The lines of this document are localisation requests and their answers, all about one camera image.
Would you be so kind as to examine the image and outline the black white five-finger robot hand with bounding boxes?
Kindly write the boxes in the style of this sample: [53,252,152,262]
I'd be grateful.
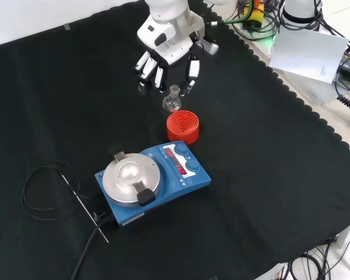
[134,17,206,97]

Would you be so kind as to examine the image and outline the clear glass round-bottom flask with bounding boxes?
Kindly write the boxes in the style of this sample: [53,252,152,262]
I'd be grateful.
[162,84,183,113]

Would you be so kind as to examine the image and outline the blue heater with steel block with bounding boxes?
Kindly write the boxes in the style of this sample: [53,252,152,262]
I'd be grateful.
[94,141,212,230]

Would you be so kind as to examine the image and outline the yellow stop button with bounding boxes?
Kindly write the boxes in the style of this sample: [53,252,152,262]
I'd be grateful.
[243,2,265,30]

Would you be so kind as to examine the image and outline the white paper sheet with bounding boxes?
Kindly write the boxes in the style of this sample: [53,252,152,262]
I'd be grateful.
[268,25,350,85]

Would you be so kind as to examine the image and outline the thin steel probe rod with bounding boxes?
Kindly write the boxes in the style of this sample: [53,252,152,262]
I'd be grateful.
[61,174,110,244]

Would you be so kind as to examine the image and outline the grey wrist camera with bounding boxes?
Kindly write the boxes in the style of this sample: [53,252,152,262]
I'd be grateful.
[196,38,220,56]

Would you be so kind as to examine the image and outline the green cable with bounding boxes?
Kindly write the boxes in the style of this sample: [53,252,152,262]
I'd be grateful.
[223,0,278,42]

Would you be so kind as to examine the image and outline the orange ribbed flask ring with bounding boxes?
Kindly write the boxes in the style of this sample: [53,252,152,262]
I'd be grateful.
[166,110,201,146]

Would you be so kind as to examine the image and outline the black ribbed cable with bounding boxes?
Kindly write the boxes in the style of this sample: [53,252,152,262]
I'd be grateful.
[336,94,350,128]

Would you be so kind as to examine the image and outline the thin black probe cable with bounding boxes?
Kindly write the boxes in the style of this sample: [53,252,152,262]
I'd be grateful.
[20,164,90,220]

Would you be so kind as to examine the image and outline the thick black power cable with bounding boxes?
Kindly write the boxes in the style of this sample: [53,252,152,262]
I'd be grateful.
[69,211,114,280]

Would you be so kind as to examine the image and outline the black floor cables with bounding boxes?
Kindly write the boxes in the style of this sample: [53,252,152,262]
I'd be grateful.
[279,239,350,280]

